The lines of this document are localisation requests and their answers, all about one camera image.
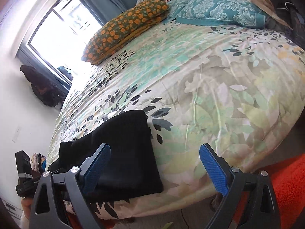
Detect black pants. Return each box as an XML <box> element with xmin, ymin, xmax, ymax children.
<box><xmin>48</xmin><ymin>110</ymin><xmax>163</xmax><ymax>202</ymax></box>

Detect left hand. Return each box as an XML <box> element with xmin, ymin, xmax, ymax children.
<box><xmin>21</xmin><ymin>198</ymin><xmax>33</xmax><ymax>220</ymax></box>

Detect red carpet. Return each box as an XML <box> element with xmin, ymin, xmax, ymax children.
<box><xmin>233</xmin><ymin>153</ymin><xmax>305</xmax><ymax>229</ymax></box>

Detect floral bed sheet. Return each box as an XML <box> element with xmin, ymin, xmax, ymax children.
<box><xmin>47</xmin><ymin>21</ymin><xmax>304</xmax><ymax>219</ymax></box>

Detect window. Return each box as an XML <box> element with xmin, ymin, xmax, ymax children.
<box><xmin>27</xmin><ymin>0</ymin><xmax>101</xmax><ymax>84</ymax></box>

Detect teal damask pillow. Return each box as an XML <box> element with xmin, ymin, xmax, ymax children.
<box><xmin>168</xmin><ymin>0</ymin><xmax>268</xmax><ymax>28</ymax></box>

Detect blue curtain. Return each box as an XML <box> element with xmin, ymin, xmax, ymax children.
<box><xmin>17</xmin><ymin>0</ymin><xmax>137</xmax><ymax>94</ymax></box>

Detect orange floral folded blanket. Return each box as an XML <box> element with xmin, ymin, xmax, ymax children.
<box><xmin>81</xmin><ymin>0</ymin><xmax>169</xmax><ymax>65</ymax></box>

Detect white wall socket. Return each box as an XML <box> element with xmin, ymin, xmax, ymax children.
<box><xmin>12</xmin><ymin>125</ymin><xmax>22</xmax><ymax>143</ymax></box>

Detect dark clothes hanging on wall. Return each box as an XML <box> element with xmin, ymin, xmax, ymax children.
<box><xmin>20</xmin><ymin>65</ymin><xmax>67</xmax><ymax>107</ymax></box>

